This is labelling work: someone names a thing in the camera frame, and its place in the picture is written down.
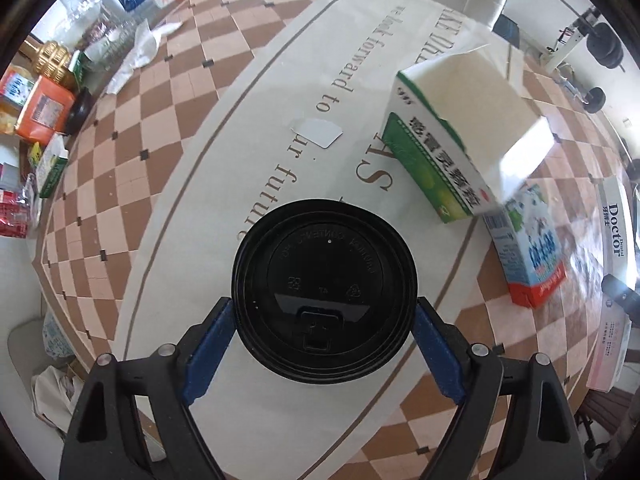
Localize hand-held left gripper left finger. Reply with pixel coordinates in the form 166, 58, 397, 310
60, 296, 236, 480

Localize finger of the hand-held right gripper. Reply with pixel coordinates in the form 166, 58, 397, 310
601, 272, 640, 323

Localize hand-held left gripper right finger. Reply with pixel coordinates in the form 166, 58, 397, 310
411, 296, 587, 480

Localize black plastic cup lid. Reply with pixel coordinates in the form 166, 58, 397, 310
231, 200, 418, 386

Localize cream flat cardboard box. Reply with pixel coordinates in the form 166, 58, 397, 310
585, 290, 633, 393

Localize blue and white milk carton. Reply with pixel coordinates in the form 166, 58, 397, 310
482, 182, 568, 309

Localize crumpled white bag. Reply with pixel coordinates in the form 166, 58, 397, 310
31, 365, 86, 428

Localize checkered table mat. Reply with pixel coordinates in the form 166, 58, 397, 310
32, 0, 640, 480

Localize small black floor barbell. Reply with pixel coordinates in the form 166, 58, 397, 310
565, 77, 608, 114

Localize green and white medicine box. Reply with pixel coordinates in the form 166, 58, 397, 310
382, 42, 558, 224

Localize red drink can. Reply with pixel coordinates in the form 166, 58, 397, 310
0, 187, 36, 238

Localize green and white small carton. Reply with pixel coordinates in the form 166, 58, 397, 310
37, 135, 69, 199

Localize small white sticker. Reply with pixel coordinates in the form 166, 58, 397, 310
290, 117, 344, 150

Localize white barbell rack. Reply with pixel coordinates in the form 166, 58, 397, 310
542, 5, 601, 73

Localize small black round lid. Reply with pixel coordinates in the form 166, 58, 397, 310
65, 87, 93, 136

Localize orange cardboard box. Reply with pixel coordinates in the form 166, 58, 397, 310
15, 77, 76, 143

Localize crumpled white tissue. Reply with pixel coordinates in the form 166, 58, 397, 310
105, 20, 183, 96

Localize blue and orange snack packet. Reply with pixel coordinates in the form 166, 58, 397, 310
0, 70, 36, 133

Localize gold ribbed bottle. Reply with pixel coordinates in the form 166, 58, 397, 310
20, 40, 76, 79

